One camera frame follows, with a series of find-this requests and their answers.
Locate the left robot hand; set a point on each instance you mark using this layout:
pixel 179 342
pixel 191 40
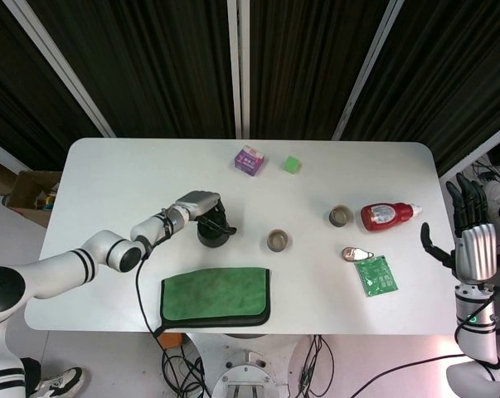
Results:
pixel 197 201

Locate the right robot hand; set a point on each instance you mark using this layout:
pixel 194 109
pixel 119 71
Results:
pixel 477 253

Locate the black teapot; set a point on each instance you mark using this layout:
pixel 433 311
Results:
pixel 211 240

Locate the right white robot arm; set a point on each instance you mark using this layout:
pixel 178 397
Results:
pixel 477 340

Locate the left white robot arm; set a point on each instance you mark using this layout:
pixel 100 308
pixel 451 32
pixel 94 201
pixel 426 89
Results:
pixel 63 269

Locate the brown cup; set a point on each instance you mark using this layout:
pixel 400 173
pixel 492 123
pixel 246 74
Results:
pixel 278 248
pixel 341 224

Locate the white rounded object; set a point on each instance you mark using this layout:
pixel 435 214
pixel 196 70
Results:
pixel 494 203

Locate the purple cardboard box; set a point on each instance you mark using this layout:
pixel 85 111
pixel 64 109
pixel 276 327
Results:
pixel 249 161

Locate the green cloth black trim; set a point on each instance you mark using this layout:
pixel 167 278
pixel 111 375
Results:
pixel 216 294

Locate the green cube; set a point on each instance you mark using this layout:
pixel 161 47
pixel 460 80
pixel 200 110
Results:
pixel 291 165

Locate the red ketchup bottle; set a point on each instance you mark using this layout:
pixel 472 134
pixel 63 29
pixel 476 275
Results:
pixel 382 217

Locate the green foil packet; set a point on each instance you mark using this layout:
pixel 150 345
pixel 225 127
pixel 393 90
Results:
pixel 376 275

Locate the orange block under table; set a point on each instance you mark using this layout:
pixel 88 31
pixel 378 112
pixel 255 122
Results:
pixel 170 341

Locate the dark pleated curtain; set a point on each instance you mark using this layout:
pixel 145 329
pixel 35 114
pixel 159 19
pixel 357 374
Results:
pixel 150 62

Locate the brown cardboard box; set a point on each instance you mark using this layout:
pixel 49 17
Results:
pixel 27 195

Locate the white black sneaker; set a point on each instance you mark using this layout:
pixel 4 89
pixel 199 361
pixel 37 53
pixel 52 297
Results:
pixel 61 383

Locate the white slanted frame post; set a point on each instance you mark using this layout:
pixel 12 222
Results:
pixel 5 155
pixel 365 70
pixel 67 74
pixel 477 155

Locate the white upright double frame post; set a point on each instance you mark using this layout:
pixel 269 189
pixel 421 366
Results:
pixel 238 62

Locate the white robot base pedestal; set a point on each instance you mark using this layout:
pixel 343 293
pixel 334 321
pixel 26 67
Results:
pixel 245 365

